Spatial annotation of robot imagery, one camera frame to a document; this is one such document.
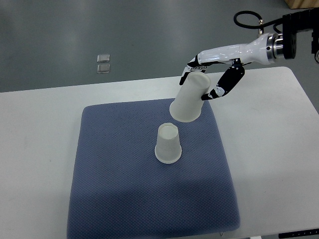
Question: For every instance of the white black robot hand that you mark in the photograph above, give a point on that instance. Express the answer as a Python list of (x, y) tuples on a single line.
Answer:
[(260, 50)]

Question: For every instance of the white paper cup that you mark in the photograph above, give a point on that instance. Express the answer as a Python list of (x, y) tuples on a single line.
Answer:
[(187, 105), (168, 149)]

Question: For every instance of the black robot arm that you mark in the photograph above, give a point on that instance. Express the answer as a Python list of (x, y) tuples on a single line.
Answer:
[(277, 39)]

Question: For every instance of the white paper cup on mat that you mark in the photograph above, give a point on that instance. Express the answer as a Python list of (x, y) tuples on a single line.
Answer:
[(168, 149)]

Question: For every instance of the lower metal floor plate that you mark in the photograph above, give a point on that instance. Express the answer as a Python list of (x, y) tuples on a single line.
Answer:
[(103, 68)]

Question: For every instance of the metal floor plate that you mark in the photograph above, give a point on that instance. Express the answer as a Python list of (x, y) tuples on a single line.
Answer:
[(103, 68), (102, 58)]

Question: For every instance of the upper metal floor plate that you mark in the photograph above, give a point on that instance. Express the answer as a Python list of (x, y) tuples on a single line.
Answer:
[(102, 58)]

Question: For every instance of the wooden box corner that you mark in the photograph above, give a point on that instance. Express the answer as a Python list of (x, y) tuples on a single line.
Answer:
[(302, 4)]

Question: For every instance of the blue-grey textured mat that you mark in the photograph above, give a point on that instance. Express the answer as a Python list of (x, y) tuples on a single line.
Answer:
[(121, 191)]

